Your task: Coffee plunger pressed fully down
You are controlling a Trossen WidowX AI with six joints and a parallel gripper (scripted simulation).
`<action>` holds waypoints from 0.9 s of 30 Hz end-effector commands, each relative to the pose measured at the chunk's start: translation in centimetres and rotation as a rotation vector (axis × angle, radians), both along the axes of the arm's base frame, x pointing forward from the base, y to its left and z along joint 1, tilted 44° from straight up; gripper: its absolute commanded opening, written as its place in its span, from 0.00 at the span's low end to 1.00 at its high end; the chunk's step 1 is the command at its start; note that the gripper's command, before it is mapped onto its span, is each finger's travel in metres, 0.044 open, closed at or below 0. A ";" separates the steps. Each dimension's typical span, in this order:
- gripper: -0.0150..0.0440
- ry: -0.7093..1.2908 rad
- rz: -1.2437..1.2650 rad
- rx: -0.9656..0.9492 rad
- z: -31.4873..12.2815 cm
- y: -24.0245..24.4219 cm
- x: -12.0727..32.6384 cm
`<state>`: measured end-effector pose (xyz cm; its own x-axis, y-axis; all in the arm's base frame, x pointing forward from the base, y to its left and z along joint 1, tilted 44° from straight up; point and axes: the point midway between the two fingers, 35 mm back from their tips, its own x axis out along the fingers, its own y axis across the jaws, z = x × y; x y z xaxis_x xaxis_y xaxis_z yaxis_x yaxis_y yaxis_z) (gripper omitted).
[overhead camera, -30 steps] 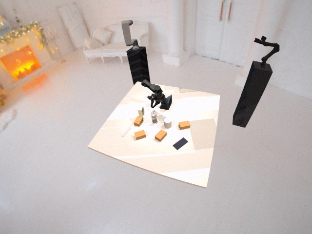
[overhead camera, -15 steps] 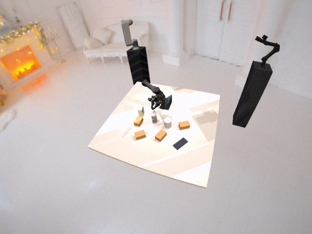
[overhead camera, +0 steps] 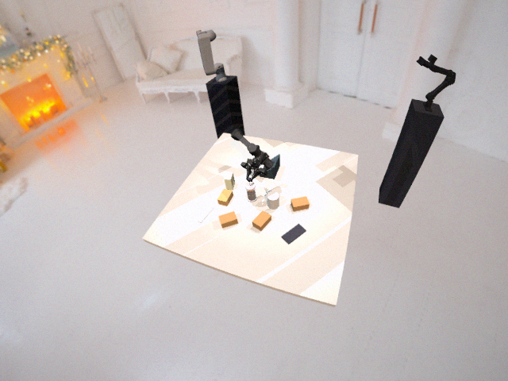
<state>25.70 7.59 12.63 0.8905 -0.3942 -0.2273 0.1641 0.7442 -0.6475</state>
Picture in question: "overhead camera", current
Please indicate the orange rectangular block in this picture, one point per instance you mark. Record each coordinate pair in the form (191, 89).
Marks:
(227, 220)
(261, 221)
(300, 204)
(225, 197)

